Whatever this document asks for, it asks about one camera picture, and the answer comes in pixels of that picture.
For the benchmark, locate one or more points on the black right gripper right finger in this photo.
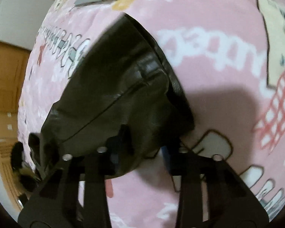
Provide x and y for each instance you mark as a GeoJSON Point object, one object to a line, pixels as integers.
{"type": "Point", "coordinates": [211, 192]}

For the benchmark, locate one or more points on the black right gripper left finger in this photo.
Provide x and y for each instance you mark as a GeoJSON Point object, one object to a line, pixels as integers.
{"type": "Point", "coordinates": [73, 194]}

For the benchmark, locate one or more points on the black leather jacket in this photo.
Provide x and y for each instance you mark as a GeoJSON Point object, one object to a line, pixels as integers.
{"type": "Point", "coordinates": [124, 95]}

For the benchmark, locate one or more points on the black fur-trimmed garment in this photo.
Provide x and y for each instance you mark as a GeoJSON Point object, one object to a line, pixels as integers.
{"type": "Point", "coordinates": [22, 172]}

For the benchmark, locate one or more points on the wooden bed headboard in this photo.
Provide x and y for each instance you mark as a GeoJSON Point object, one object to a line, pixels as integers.
{"type": "Point", "coordinates": [7, 174]}

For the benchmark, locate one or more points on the wooden wardrobe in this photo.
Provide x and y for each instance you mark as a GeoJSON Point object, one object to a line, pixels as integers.
{"type": "Point", "coordinates": [13, 64]}

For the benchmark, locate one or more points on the pink printed bed blanket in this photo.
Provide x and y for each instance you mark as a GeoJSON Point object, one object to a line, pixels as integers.
{"type": "Point", "coordinates": [229, 57]}

